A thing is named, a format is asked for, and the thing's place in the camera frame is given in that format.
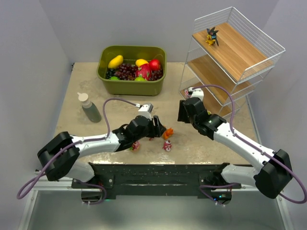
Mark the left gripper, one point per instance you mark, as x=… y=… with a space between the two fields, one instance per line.
x=156 y=126

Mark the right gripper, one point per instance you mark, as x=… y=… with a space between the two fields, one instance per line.
x=183 y=111

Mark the orange fox toy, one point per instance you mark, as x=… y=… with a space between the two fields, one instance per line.
x=168 y=133

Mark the pink red bear toy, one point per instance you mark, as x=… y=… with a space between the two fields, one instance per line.
x=167 y=145

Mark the pink toy blue trim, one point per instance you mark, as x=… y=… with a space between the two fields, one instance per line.
x=186 y=93

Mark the black cat toy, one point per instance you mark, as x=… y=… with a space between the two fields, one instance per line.
x=211 y=37

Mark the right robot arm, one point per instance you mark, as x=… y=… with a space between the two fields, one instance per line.
x=270 y=172

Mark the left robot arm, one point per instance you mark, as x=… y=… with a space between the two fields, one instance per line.
x=59 y=156

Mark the pink bear strawberry toy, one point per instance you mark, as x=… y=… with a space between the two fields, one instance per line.
x=135 y=146

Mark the green pear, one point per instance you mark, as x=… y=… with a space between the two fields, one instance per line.
x=140 y=79

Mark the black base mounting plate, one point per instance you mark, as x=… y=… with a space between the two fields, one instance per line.
x=153 y=180

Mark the red apple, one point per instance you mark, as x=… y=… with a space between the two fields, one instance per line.
x=155 y=65

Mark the pink dragon fruit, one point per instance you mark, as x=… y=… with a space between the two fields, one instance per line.
x=144 y=71

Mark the purple grape bunch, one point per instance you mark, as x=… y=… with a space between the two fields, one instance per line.
x=126 y=72

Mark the grey bottle beige cap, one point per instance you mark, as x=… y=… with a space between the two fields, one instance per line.
x=89 y=108

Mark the yellow lemon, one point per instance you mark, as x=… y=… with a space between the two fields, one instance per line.
x=141 y=62

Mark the dark blue grape bunch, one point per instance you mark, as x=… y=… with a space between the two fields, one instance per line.
x=110 y=73

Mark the yellow mango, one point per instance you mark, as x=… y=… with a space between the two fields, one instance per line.
x=115 y=62

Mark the olive green plastic bin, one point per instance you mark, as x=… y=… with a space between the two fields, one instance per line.
x=130 y=55

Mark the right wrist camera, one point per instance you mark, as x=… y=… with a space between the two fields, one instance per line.
x=196 y=93

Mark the white wire wooden shelf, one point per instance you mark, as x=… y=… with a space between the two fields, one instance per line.
x=230 y=72

